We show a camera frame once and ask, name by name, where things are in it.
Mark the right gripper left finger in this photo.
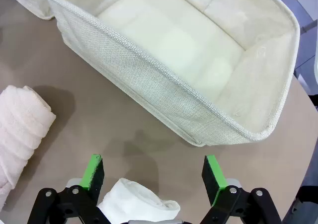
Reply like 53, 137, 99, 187
27, 154, 110, 224

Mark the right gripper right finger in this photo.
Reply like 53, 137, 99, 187
198, 154, 296, 224

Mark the white towel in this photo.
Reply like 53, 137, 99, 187
96, 177, 181, 224

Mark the pink towel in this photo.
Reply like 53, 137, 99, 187
0, 84, 57, 210

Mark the beige fabric basket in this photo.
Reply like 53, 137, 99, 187
4, 0, 54, 20
42, 0, 301, 147

